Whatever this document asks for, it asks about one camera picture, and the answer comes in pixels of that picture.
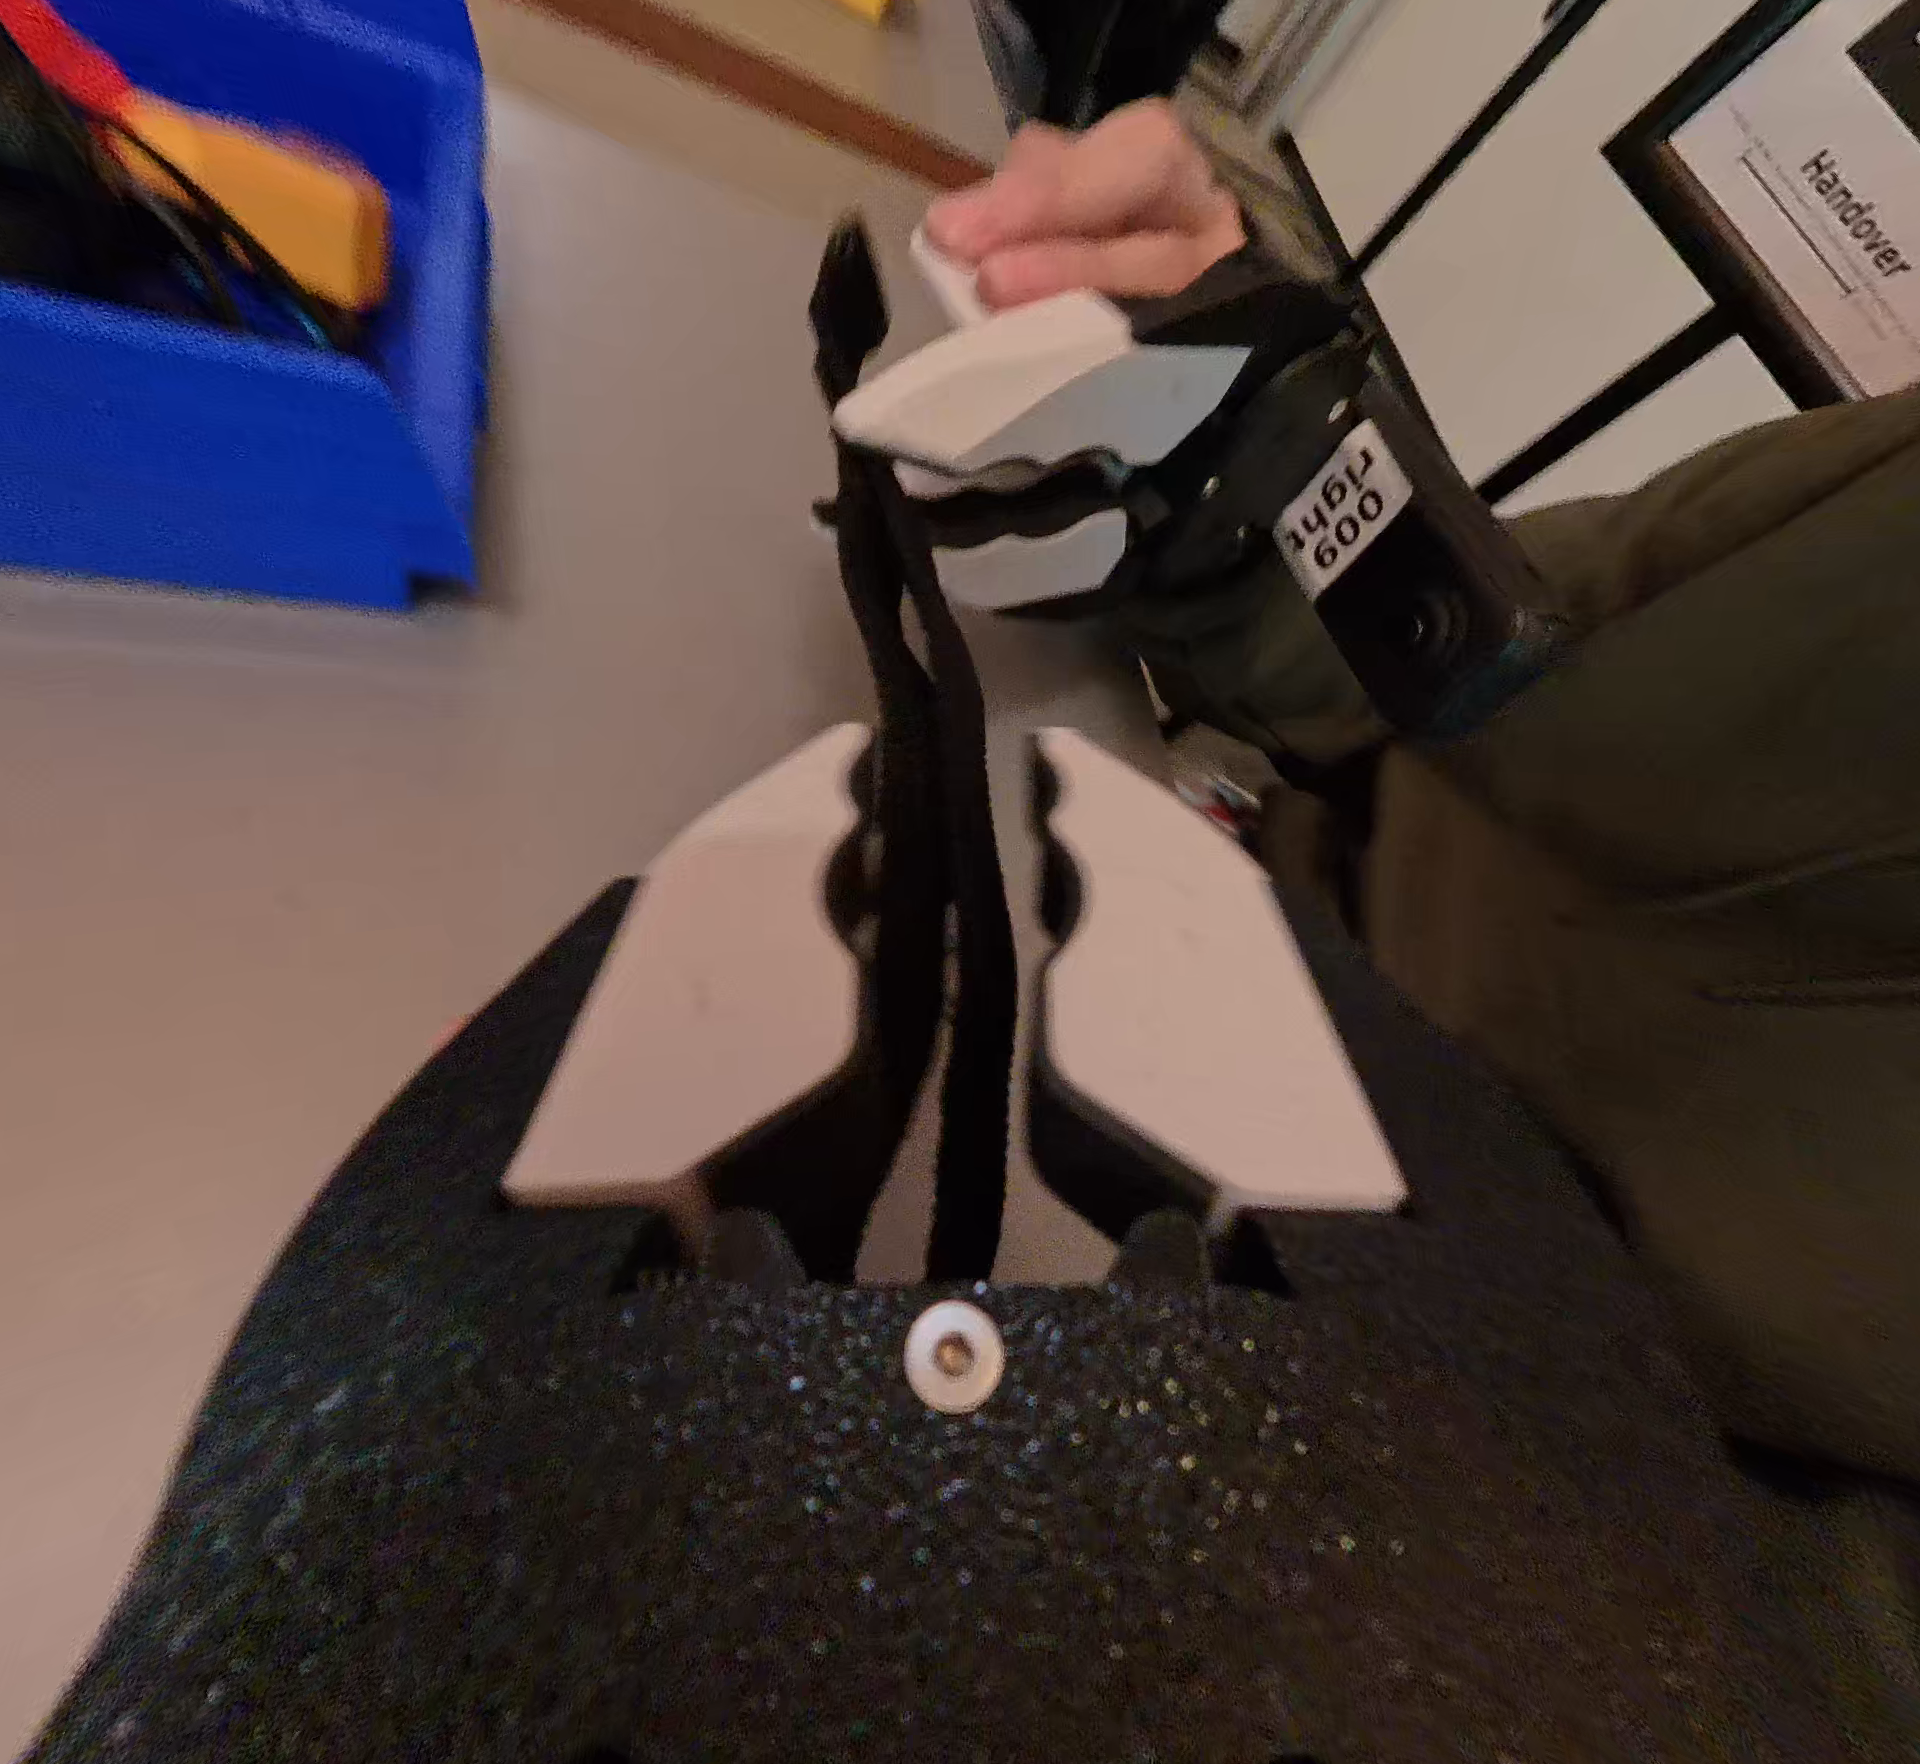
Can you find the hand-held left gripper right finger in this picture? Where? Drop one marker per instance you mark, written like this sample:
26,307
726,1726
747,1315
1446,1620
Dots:
1200,1015

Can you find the person's right hand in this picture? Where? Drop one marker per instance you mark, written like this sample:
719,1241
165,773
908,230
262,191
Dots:
1111,196

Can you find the orange block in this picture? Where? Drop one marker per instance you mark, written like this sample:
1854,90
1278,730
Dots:
286,203

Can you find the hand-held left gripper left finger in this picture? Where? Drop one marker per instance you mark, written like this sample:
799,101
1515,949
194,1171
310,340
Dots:
704,999

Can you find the red plastic piece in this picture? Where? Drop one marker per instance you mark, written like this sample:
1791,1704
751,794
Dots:
62,46

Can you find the blue plastic bin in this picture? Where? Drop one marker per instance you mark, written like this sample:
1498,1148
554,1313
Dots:
225,474

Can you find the red white printed packet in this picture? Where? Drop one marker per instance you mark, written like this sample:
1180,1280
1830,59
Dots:
1216,789

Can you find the black easel stand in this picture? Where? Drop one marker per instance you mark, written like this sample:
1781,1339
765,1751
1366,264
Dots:
1621,399

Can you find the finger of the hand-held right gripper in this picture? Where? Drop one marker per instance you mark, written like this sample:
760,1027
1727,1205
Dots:
1035,369
1035,564

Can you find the black framed sign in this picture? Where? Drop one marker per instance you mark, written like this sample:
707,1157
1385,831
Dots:
1830,174

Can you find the person's right forearm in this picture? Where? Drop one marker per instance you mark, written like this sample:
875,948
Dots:
1650,893

